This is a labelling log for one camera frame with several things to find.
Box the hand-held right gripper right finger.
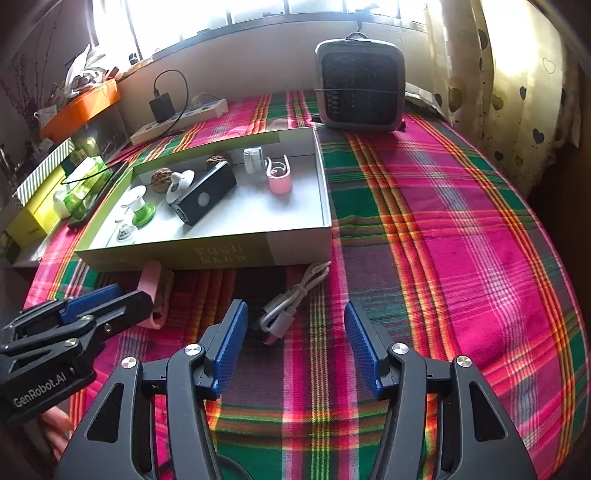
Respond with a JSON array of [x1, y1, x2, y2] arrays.
[[344, 302, 539, 480]]

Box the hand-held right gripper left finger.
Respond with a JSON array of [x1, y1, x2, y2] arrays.
[[55, 299, 250, 480]]

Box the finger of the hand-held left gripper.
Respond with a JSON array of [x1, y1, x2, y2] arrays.
[[0, 290, 153, 370], [0, 285, 124, 344]]

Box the pink silicone clip holder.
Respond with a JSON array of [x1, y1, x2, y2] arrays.
[[139, 261, 171, 329]]

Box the white cable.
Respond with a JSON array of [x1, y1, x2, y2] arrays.
[[252, 261, 333, 347]]

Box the green and white suction knob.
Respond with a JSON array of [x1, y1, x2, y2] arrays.
[[121, 185, 157, 227]]

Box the black rectangular sensor device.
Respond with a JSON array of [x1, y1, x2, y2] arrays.
[[172, 162, 238, 226]]

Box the white panda face fan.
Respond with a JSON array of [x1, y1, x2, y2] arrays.
[[165, 170, 196, 206]]

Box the green and white cardboard box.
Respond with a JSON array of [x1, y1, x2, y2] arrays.
[[74, 127, 333, 273]]

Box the white round cylinder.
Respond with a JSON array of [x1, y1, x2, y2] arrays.
[[242, 147, 269, 175]]

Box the person's left hand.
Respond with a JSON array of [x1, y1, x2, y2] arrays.
[[39, 407, 75, 462]]

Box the yellow-green box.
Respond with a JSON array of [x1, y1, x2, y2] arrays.
[[4, 166, 68, 247]]

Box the black phone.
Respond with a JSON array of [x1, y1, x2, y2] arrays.
[[67, 159, 130, 229]]

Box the green tissue pack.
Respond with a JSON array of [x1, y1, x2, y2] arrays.
[[53, 156, 116, 217]]

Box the plaid blanket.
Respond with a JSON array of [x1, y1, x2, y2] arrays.
[[28, 90, 589, 480]]

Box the striped box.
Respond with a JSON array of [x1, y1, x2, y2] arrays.
[[11, 138, 77, 204]]

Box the orange tray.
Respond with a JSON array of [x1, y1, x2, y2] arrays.
[[39, 79, 122, 141]]

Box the white power strip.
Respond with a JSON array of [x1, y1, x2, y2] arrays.
[[130, 98, 229, 146]]

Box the black charger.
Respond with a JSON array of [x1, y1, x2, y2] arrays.
[[148, 91, 176, 123]]

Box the dried flower branches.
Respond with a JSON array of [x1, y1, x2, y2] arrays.
[[0, 46, 42, 139]]

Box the white plastic bag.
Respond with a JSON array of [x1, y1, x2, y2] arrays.
[[65, 44, 112, 93]]

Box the grey cloth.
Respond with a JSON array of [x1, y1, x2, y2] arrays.
[[404, 83, 444, 121]]

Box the grey desktop heater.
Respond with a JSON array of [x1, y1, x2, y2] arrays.
[[314, 33, 407, 134]]

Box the heart print curtain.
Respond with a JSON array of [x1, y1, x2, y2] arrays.
[[425, 0, 583, 199]]

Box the window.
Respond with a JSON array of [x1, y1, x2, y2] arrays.
[[90, 0, 430, 61]]

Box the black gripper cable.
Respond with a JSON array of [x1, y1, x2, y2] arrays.
[[215, 455, 252, 480]]

